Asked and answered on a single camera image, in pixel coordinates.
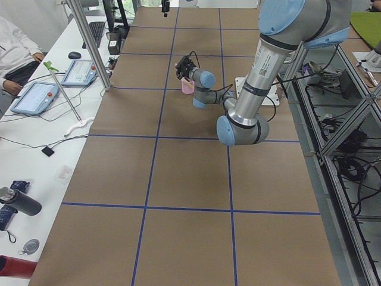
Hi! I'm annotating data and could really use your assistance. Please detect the orange highlighter pen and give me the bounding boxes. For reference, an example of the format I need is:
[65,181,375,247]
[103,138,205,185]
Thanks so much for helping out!
[181,77,193,89]

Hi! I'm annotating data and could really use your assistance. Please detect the pink mesh pen holder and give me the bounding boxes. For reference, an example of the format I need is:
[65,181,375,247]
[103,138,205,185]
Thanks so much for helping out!
[181,77,195,95]

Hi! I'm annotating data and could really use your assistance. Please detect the black monitor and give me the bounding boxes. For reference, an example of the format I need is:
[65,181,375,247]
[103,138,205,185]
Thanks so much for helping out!
[102,0,130,33]

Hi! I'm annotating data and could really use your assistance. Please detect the black brown box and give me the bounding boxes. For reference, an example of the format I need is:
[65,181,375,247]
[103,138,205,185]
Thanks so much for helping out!
[108,27,125,55]

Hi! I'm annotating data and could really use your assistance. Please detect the black keyboard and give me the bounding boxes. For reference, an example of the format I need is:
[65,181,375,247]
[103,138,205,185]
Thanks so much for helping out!
[89,21,105,48]

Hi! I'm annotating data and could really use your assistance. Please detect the black computer mouse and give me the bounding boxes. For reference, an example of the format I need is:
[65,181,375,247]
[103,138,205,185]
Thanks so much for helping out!
[68,51,82,60]

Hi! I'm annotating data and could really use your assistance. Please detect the far blue teach pendant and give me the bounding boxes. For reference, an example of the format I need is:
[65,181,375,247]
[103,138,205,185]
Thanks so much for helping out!
[61,60,97,87]

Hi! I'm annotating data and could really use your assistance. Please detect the blue teach pendant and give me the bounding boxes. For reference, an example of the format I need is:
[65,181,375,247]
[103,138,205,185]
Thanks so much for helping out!
[61,60,97,87]
[11,82,59,116]

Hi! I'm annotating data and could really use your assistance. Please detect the seated person in white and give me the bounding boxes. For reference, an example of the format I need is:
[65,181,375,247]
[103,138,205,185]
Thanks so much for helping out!
[1,17,45,96]

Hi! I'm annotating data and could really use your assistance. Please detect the near blue teach pendant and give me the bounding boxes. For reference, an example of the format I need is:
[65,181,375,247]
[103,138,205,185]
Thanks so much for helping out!
[11,82,59,116]

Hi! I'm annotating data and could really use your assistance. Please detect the small black square device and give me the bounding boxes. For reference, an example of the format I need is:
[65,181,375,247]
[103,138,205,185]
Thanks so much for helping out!
[41,146,55,157]

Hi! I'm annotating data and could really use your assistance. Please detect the clear plastic packet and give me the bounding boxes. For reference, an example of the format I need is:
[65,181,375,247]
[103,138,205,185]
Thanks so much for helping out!
[54,165,73,185]

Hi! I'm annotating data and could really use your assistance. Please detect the black water bottle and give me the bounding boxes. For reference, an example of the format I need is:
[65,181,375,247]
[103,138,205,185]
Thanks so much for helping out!
[1,187,42,216]

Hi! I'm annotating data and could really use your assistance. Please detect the dark blue folded umbrella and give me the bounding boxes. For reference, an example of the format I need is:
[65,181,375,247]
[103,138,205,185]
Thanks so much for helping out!
[0,181,30,231]

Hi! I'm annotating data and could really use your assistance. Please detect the round silver tag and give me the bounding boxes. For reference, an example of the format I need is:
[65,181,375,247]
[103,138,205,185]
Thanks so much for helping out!
[18,238,40,255]

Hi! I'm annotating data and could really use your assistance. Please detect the red bottle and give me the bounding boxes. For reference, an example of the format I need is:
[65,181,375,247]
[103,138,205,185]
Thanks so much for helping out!
[0,255,37,279]

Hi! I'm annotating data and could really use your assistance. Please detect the aluminium frame post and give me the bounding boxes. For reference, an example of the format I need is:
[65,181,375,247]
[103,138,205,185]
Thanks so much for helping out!
[65,0,111,91]

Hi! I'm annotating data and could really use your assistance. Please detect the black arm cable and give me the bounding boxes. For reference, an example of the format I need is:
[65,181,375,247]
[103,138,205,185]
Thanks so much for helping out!
[189,51,277,123]

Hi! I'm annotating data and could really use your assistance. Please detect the grabber stick green handle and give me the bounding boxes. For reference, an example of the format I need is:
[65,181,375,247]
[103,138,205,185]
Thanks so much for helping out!
[43,61,95,138]

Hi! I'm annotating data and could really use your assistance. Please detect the white camera mast with base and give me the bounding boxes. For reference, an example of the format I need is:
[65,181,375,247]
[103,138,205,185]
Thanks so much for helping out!
[235,77,280,106]

